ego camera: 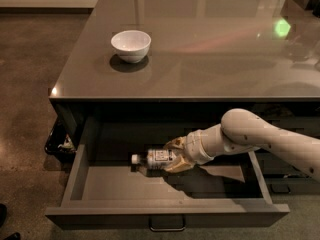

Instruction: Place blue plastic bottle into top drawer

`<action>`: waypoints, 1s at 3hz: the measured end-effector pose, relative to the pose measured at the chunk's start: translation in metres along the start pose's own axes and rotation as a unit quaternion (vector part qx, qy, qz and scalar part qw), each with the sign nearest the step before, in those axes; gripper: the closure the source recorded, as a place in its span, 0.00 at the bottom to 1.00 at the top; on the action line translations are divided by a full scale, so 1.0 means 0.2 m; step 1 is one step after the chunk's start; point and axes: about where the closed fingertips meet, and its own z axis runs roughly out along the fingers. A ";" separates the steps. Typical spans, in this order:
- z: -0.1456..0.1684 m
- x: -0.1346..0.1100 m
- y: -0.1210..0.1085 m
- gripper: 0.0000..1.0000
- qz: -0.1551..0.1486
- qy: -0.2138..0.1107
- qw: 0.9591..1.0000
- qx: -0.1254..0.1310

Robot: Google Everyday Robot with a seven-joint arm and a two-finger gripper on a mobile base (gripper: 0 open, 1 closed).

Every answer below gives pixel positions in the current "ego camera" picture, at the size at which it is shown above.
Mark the open grey top drawer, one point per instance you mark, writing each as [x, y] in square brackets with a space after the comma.
[105, 190]

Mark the white ceramic bowl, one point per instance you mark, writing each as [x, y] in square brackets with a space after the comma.
[131, 45]

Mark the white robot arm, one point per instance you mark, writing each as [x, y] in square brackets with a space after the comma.
[242, 131]

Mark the dark grey cabinet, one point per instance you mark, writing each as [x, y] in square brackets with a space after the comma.
[205, 57]

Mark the clear plastic water bottle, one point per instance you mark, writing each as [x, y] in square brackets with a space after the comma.
[154, 159]

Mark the metal drawer handle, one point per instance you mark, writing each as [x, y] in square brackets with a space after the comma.
[166, 223]

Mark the black waste bin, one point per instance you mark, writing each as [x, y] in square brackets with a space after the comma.
[59, 144]

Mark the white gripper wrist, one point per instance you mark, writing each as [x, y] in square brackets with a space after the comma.
[195, 148]

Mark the closed lower right drawers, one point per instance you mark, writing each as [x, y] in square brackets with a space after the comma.
[280, 177]

